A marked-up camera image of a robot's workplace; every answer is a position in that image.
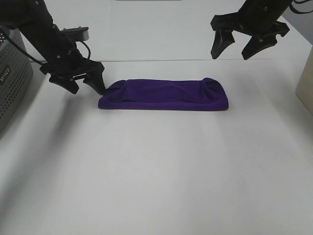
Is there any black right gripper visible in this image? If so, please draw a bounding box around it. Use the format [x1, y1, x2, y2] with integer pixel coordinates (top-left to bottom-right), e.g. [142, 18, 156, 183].
[210, 0, 290, 60]

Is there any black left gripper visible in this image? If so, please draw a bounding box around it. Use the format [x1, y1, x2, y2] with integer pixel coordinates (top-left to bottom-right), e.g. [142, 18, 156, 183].
[40, 44, 106, 95]

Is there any purple towel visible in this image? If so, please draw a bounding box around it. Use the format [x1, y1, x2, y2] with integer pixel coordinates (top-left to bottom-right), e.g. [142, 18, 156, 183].
[98, 78, 229, 111]

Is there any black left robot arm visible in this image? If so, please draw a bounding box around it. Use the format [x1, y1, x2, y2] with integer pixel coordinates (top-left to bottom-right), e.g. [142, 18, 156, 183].
[0, 0, 106, 95]

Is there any grey perforated plastic basket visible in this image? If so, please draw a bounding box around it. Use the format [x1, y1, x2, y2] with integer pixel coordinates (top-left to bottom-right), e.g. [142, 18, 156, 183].
[0, 26, 33, 131]

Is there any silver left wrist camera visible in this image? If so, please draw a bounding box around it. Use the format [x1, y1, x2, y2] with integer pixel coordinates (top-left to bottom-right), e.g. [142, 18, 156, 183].
[61, 27, 89, 42]

